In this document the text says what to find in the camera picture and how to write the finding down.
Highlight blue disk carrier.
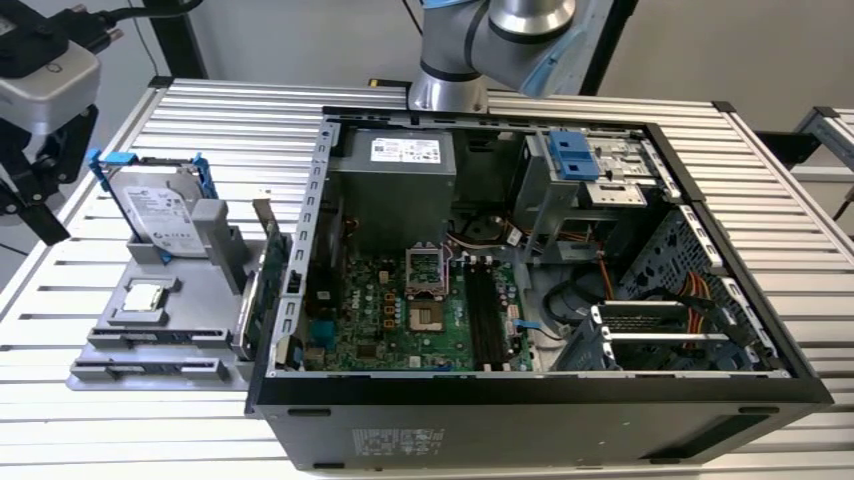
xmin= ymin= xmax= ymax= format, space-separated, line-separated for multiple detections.
xmin=85 ymin=147 xmax=218 ymax=264

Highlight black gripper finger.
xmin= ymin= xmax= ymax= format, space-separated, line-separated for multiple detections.
xmin=18 ymin=197 xmax=72 ymax=246

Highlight green motherboard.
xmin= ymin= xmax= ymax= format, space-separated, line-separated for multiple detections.
xmin=302 ymin=252 xmax=535 ymax=374

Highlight black frame post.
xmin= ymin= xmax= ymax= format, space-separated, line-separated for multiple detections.
xmin=142 ymin=0 xmax=208 ymax=81
xmin=579 ymin=0 xmax=639 ymax=96

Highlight black table bracket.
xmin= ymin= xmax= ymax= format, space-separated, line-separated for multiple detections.
xmin=752 ymin=130 xmax=822 ymax=166

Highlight thin orange wire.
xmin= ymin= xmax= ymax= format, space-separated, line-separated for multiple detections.
xmin=595 ymin=252 xmax=616 ymax=301

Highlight blue drive latch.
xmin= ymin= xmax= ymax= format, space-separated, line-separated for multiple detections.
xmin=547 ymin=128 xmax=599 ymax=182

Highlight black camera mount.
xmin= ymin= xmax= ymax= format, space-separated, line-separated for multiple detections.
xmin=0 ymin=2 xmax=72 ymax=79

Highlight metal optical drive cage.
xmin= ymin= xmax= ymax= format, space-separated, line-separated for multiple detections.
xmin=516 ymin=128 xmax=672 ymax=264

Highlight grey power supply unit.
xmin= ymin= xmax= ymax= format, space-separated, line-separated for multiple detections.
xmin=329 ymin=127 xmax=459 ymax=251

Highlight grey disk bay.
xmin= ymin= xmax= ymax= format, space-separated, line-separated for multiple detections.
xmin=551 ymin=298 xmax=779 ymax=374

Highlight blue RAM stick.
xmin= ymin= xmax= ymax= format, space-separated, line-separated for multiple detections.
xmin=76 ymin=360 xmax=222 ymax=376

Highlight silver hard disk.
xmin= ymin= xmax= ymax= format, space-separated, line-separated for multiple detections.
xmin=105 ymin=163 xmax=209 ymax=259

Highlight orange yellow wire bundle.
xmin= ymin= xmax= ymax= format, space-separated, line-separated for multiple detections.
xmin=673 ymin=272 xmax=720 ymax=344

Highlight coiled black cables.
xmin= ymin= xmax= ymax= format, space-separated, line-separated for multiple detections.
xmin=543 ymin=277 xmax=605 ymax=334

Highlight round black speaker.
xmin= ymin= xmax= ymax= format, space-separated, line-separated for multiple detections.
xmin=459 ymin=213 xmax=509 ymax=247

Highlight metal socket cover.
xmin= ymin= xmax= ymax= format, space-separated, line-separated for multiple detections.
xmin=404 ymin=239 xmax=447 ymax=300

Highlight neighbouring aluminium table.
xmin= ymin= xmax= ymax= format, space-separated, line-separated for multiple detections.
xmin=790 ymin=104 xmax=854 ymax=221

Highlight open black PC case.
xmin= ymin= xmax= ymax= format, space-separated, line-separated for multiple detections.
xmin=242 ymin=104 xmax=835 ymax=471

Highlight silver CPU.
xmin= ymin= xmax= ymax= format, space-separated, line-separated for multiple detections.
xmin=122 ymin=282 xmax=166 ymax=312

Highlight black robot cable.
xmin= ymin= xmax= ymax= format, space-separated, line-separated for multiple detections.
xmin=98 ymin=0 xmax=201 ymax=24

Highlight green graphics card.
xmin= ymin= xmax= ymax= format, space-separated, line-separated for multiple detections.
xmin=229 ymin=198 xmax=294 ymax=362

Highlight grey parts rack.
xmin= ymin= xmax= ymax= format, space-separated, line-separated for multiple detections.
xmin=62 ymin=199 xmax=294 ymax=394

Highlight CPU socket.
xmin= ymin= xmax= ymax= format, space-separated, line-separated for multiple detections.
xmin=405 ymin=297 xmax=448 ymax=336

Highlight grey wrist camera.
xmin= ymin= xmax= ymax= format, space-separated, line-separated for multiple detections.
xmin=0 ymin=47 xmax=101 ymax=136

